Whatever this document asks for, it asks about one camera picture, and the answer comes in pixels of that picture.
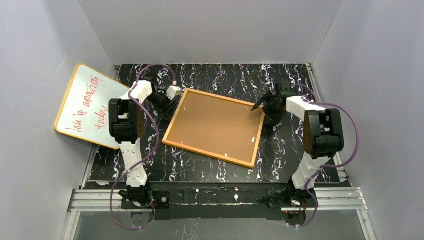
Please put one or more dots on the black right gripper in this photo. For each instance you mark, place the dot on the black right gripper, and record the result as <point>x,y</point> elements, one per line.
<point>269,103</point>

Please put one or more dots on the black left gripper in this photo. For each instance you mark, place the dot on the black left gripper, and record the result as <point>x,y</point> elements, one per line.
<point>167,105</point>

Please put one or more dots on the brown cardboard backing board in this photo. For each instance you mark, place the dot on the brown cardboard backing board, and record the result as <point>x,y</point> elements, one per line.
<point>215,122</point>

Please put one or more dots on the yellow wooden picture frame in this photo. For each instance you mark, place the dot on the yellow wooden picture frame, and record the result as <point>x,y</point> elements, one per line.
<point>212,155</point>

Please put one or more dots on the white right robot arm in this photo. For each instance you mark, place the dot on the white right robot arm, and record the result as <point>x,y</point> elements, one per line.
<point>322,130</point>

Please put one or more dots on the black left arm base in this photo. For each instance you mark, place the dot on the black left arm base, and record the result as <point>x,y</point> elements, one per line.
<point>147,200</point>

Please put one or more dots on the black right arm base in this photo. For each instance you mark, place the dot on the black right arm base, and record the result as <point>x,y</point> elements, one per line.
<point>299,200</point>

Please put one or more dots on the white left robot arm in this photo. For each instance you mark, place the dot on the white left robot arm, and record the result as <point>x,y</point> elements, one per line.
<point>126,126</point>

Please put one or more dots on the whiteboard with red writing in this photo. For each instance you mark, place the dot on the whiteboard with red writing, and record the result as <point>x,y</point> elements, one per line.
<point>84,112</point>

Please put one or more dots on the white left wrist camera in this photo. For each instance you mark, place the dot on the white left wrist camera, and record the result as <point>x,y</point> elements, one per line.
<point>173,91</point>

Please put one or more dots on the aluminium rail base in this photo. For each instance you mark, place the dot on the aluminium rail base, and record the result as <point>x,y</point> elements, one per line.
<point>100,200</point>

